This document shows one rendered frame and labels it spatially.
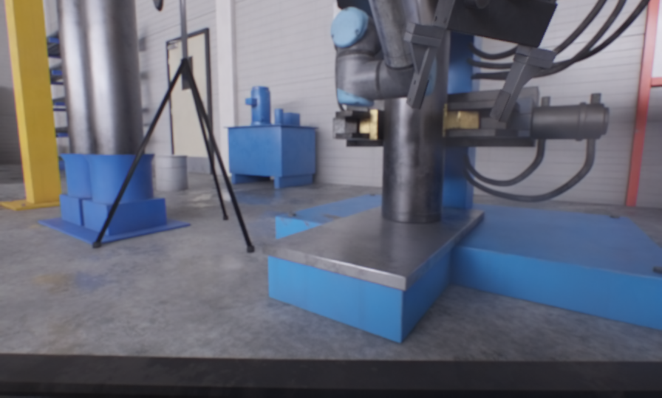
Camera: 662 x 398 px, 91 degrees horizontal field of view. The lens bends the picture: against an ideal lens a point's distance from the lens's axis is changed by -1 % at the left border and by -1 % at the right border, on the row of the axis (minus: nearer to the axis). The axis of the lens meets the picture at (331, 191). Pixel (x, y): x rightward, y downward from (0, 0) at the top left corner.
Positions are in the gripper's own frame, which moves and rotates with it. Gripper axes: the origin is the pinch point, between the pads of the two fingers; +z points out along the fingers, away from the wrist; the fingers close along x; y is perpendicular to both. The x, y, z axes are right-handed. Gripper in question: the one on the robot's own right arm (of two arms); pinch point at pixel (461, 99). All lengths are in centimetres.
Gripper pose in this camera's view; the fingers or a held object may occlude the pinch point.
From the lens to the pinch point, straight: 51.4
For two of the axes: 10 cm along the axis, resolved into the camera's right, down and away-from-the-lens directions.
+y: 0.9, 5.1, -8.5
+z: -1.7, 8.5, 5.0
